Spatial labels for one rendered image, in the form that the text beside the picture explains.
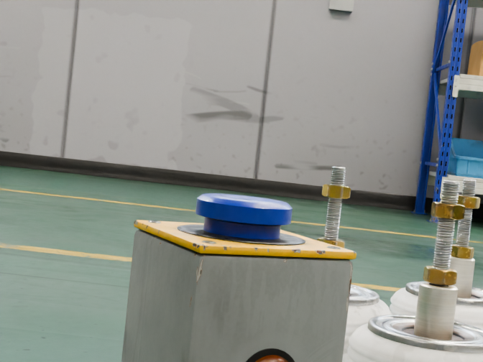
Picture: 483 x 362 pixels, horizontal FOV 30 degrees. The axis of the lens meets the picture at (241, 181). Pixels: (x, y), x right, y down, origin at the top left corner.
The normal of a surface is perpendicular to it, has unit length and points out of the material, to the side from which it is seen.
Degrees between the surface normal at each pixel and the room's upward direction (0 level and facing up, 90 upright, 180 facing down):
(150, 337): 90
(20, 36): 90
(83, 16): 90
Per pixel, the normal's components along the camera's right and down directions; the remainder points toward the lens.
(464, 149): -0.02, -0.02
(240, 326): 0.45, 0.10
